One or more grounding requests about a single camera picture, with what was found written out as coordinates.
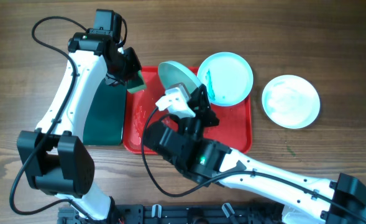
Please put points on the dark green tray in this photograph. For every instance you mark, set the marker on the dark green tray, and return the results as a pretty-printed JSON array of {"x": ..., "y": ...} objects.
[{"x": 105, "y": 121}]

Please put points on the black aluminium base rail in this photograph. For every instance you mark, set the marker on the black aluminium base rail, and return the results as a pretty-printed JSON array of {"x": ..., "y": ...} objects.
[{"x": 252, "y": 213}]

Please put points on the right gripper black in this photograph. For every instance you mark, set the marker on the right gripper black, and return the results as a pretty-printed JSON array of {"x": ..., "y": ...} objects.
[{"x": 199, "y": 107}]

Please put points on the white plate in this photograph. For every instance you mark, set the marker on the white plate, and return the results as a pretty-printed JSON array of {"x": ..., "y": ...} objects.
[
  {"x": 291, "y": 101},
  {"x": 228, "y": 78},
  {"x": 172, "y": 73}
]

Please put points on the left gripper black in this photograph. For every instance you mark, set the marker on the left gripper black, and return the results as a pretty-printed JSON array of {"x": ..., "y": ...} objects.
[{"x": 135, "y": 65}]

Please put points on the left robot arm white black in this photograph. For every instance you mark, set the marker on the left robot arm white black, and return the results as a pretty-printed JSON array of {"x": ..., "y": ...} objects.
[{"x": 54, "y": 158}]

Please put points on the red plastic tray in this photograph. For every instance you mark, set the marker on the red plastic tray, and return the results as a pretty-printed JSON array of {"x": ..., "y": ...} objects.
[{"x": 235, "y": 122}]

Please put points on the green yellow sponge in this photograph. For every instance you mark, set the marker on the green yellow sponge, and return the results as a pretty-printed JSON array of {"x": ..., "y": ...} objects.
[{"x": 136, "y": 84}]

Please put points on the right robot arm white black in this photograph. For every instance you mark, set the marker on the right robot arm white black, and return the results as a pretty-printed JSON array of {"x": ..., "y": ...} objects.
[{"x": 207, "y": 161}]

